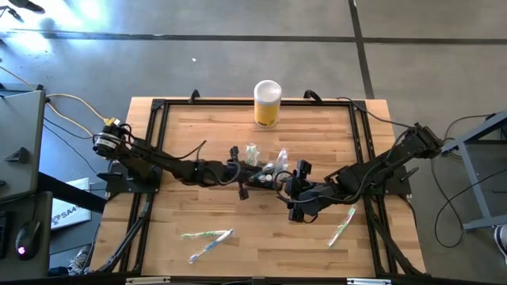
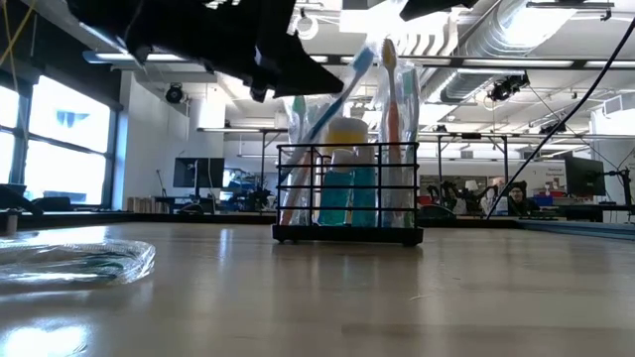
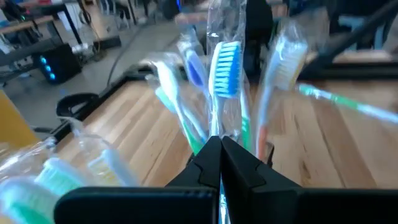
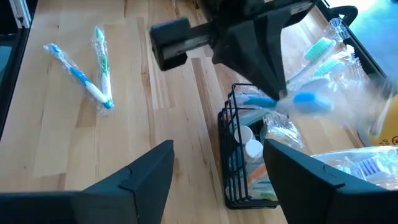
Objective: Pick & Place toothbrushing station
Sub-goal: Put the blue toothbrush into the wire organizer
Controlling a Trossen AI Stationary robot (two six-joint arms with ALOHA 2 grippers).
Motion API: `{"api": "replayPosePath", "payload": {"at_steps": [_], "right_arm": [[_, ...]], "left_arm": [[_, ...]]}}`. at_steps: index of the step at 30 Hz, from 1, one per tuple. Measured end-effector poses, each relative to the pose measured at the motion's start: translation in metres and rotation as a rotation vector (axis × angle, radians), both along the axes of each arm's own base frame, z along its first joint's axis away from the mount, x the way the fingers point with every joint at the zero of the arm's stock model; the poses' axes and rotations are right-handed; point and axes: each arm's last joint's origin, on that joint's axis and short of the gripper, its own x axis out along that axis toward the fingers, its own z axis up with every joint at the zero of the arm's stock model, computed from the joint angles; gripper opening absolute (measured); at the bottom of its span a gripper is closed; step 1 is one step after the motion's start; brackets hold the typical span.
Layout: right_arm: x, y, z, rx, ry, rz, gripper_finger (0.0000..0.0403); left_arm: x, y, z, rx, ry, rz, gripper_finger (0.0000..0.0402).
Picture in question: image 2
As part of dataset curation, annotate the large window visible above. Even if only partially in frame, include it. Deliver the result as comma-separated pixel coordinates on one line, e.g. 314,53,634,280
0,73,118,207

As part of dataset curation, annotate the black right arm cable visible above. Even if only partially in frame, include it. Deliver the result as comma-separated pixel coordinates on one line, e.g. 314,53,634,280
486,19,635,219

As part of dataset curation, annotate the yellow hanging cable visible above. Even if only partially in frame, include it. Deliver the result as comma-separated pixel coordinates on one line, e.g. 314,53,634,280
0,0,36,68

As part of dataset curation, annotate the white coiled cable ring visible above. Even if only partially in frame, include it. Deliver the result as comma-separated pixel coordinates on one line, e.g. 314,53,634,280
296,12,320,42

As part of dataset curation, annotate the black aluminium table frame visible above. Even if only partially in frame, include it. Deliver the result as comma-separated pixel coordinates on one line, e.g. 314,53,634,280
0,210,635,243

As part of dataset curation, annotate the white ceiling light panel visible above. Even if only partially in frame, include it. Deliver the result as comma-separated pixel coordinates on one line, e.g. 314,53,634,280
339,0,423,36

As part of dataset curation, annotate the black wire caddy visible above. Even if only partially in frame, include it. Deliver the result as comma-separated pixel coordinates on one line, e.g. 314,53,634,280
271,142,425,247

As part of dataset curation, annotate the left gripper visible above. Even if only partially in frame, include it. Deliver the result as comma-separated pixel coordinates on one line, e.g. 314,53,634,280
123,0,345,104

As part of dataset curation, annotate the silver ventilation duct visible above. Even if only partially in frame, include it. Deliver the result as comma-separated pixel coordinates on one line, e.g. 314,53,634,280
421,0,579,103

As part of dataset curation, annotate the person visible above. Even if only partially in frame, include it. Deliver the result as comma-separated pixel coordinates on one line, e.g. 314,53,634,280
505,180,542,215

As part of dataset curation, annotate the black ceiling camera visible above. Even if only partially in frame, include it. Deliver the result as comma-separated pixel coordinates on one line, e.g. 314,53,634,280
165,82,186,104
487,72,531,103

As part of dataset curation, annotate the blue toothbrush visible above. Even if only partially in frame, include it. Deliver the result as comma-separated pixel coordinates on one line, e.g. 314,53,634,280
379,68,416,228
0,239,145,259
280,44,377,227

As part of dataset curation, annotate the pink toothbrush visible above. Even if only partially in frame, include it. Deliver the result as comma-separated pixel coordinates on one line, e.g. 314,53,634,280
379,38,406,228

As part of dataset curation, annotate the long ceiling light bar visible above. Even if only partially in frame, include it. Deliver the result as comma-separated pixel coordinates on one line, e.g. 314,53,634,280
81,49,635,69

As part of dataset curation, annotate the yellow canister with white lid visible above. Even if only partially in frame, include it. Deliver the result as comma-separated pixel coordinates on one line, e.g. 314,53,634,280
324,117,369,168

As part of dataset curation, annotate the orange toothbrush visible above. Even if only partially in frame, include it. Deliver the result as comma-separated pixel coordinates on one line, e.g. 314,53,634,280
280,98,333,227

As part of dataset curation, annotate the black computer monitor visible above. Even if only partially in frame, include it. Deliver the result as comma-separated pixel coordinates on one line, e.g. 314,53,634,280
565,157,607,197

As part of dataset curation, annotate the black background workstation frame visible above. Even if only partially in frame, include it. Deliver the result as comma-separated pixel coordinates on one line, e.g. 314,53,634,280
196,126,318,192
386,130,512,207

